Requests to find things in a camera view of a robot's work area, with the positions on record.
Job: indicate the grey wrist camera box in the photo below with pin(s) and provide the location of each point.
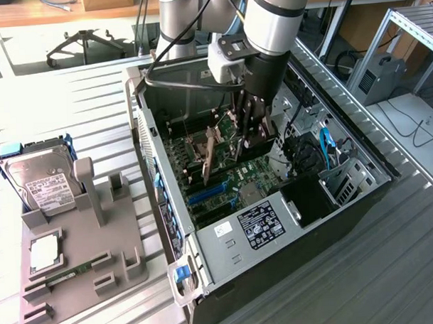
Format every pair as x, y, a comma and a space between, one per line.
222, 66

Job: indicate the light blue slot latch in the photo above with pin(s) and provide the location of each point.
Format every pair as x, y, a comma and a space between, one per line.
157, 185

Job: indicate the green motherboard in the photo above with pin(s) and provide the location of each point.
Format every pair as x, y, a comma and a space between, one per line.
252, 175

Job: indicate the green RAM stick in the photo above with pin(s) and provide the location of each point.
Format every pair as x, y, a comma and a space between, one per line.
69, 273

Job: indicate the blue case latch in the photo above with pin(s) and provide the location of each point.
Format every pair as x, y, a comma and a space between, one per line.
181, 273

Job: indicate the installed black RAM stick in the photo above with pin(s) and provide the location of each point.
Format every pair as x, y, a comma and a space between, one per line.
193, 170

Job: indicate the metal disk bay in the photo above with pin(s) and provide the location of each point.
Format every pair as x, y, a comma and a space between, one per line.
345, 186

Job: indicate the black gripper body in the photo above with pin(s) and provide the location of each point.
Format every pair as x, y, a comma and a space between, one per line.
267, 75

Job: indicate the white sticker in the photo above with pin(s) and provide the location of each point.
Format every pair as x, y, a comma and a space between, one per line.
222, 229

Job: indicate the silver CPU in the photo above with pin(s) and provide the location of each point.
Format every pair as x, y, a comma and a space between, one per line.
45, 251

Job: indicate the metal socket cover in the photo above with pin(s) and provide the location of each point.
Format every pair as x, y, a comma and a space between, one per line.
224, 128

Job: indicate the brown box on desk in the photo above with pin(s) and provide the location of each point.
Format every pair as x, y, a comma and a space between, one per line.
107, 1

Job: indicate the blue disk caddy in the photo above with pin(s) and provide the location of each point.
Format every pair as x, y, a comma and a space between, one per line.
10, 150

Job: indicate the black power supply label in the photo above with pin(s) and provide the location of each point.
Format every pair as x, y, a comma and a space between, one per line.
261, 224

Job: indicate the black office chair base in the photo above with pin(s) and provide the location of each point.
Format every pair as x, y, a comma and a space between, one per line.
84, 42

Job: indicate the silver chipset heatsink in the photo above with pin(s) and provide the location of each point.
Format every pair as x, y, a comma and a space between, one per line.
251, 194

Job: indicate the grey parts rack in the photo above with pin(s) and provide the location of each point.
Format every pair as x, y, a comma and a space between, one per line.
80, 245

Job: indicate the silver hard disk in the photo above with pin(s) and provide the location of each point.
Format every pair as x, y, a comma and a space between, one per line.
43, 182

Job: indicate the CPU socket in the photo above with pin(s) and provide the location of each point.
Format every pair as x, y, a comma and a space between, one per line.
198, 148

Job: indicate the long wooden desk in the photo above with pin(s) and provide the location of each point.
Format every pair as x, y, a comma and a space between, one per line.
72, 16

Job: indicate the grey machine box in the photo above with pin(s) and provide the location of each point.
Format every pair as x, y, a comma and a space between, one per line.
380, 74

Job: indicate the long blue expansion slot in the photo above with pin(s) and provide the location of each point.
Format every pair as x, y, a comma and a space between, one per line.
207, 192

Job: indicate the metal drive cage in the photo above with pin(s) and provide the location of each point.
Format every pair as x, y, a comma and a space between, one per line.
307, 112

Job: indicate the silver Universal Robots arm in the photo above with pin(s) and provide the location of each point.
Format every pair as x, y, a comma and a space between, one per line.
275, 21

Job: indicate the aluminium profile frame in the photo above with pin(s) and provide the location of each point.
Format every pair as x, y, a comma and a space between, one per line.
411, 23

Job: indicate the open grey PC case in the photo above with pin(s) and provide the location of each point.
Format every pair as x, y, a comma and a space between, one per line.
241, 260

